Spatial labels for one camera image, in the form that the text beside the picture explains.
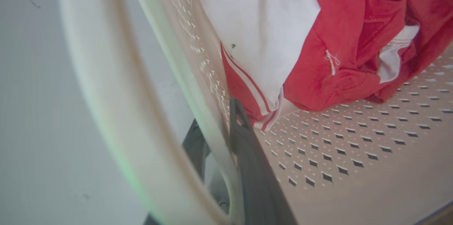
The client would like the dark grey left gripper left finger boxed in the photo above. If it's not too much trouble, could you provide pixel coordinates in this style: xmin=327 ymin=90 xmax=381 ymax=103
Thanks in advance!
xmin=143 ymin=119 xmax=211 ymax=225

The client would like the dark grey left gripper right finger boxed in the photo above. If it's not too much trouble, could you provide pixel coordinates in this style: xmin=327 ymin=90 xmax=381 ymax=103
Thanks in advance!
xmin=229 ymin=98 xmax=298 ymax=225

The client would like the white perforated plastic laundry basket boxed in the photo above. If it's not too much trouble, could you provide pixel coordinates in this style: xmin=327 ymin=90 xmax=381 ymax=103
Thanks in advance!
xmin=57 ymin=0 xmax=453 ymax=225

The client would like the red and white garment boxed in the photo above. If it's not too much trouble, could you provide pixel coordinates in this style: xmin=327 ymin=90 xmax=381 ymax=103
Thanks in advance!
xmin=188 ymin=0 xmax=453 ymax=132

